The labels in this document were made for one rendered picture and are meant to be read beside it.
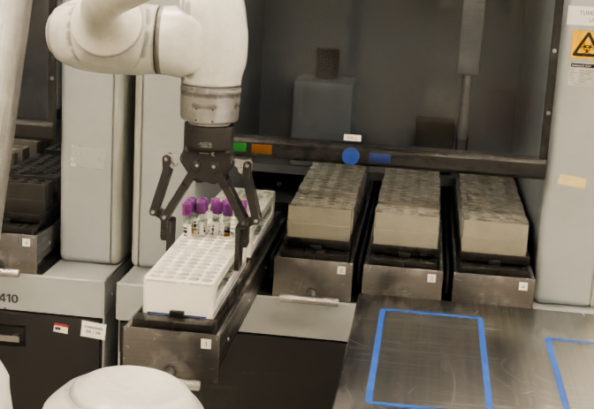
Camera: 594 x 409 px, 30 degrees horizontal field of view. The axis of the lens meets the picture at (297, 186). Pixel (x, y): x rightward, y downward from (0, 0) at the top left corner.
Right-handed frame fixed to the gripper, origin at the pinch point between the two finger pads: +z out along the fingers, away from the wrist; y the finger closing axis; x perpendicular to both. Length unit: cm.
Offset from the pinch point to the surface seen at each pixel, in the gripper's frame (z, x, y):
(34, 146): -1, 64, -51
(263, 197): -0.3, 38.1, 3.5
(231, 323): 6.5, -13.1, 6.9
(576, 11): -39, 27, 56
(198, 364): 9.6, -21.8, 4.1
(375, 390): 3.8, -38.7, 28.8
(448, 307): 3.8, -4.9, 37.8
